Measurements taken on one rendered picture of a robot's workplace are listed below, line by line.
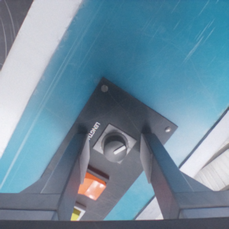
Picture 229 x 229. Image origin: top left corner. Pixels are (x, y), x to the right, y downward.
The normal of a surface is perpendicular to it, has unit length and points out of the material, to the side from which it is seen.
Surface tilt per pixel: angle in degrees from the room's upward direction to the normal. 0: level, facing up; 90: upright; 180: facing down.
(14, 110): 90
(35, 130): 90
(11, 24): 90
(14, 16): 90
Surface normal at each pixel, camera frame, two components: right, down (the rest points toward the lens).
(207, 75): 0.02, 0.26
